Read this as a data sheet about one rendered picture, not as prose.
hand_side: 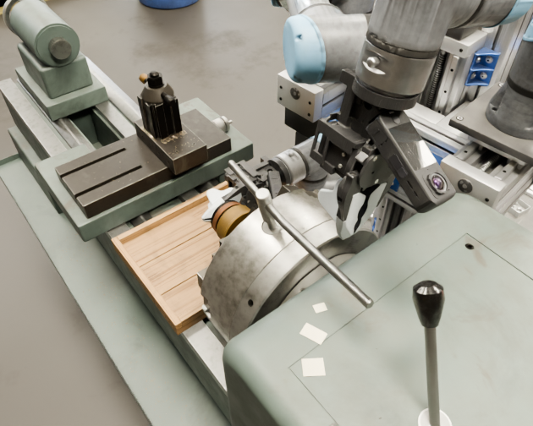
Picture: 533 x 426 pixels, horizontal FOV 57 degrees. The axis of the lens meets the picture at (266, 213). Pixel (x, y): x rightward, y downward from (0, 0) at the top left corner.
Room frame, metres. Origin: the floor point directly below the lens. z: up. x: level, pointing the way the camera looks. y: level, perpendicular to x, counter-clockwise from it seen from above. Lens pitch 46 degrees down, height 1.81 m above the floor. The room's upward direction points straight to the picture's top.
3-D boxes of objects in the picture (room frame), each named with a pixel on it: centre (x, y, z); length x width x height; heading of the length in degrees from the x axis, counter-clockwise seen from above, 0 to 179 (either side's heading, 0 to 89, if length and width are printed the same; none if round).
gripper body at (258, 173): (0.79, 0.02, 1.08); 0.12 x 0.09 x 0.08; 128
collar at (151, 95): (1.06, 0.27, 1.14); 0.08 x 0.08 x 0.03
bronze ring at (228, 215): (0.65, 0.05, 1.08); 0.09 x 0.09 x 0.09; 38
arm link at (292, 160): (0.83, -0.05, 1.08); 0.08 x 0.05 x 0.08; 38
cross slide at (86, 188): (1.02, 0.32, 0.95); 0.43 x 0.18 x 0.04; 128
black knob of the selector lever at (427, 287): (0.28, -0.17, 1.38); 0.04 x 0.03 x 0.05; 38
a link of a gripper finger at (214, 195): (0.72, 0.10, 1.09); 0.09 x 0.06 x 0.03; 128
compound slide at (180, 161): (1.04, 0.25, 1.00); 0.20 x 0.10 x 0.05; 38
